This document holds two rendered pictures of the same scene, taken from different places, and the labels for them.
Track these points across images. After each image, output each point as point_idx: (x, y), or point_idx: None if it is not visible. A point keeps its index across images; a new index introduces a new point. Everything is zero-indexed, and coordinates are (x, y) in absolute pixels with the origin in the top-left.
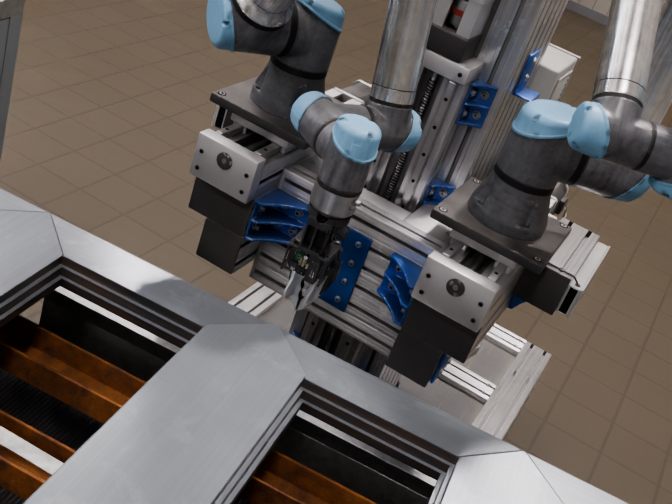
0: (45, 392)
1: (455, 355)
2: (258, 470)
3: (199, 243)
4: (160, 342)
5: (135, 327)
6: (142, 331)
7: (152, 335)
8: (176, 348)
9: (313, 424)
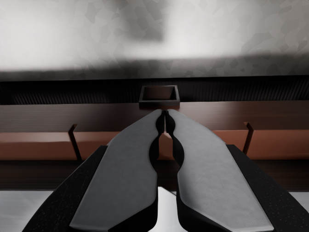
0: (29, 102)
1: None
2: None
3: None
4: (38, 77)
5: (4, 75)
6: (13, 75)
7: (24, 73)
8: (54, 73)
9: (228, 76)
